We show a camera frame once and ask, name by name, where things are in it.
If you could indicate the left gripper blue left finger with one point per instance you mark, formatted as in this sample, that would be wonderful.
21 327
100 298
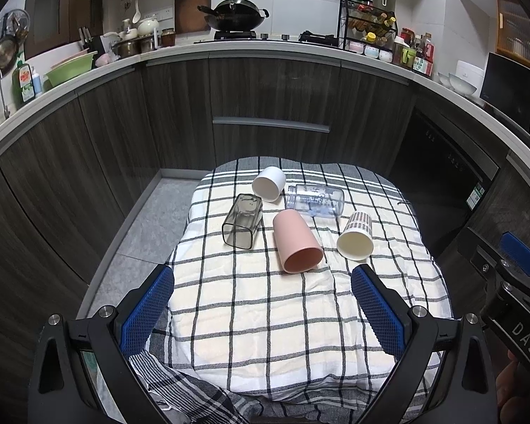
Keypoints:
61 389

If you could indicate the black wok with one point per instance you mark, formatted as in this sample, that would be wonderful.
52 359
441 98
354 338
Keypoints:
234 16

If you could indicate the green dish soap bottle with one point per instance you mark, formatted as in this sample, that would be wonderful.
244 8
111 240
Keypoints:
23 87

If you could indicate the black microwave oven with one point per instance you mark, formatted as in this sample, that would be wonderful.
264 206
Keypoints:
506 87

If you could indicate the black gas stove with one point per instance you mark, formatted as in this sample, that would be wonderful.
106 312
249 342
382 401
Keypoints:
304 37

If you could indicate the wooden cutting board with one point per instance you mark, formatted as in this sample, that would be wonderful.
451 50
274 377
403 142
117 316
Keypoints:
188 19

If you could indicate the green basin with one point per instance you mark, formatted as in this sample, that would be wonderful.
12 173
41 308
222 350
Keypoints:
71 68

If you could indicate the hanging frying pan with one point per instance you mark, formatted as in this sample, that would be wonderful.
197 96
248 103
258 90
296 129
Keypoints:
9 47

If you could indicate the black spice rack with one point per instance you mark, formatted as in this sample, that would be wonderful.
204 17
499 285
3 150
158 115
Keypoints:
361 21

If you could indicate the white black plaid cloth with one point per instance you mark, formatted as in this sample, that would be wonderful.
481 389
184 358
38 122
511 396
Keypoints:
237 320

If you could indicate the smoky square transparent cup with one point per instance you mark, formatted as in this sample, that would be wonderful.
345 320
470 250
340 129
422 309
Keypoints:
240 226

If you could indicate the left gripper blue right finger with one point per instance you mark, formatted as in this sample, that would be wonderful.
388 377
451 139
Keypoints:
463 390

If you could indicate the white cup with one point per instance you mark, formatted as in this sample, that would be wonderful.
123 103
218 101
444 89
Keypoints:
269 183

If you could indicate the white bowl stack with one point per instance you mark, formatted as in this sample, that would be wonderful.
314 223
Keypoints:
457 84

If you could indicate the pink plastic cup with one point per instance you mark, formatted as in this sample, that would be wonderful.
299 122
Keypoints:
297 247

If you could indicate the checkered paper cup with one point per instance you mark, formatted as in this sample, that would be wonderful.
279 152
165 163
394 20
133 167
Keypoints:
356 242

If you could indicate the metal drawer handle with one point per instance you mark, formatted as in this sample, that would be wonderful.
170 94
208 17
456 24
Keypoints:
287 124

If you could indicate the grey striped towel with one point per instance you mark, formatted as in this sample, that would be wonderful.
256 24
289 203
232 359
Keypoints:
182 396

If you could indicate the clear plastic bottle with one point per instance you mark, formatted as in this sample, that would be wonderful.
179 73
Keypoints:
315 200

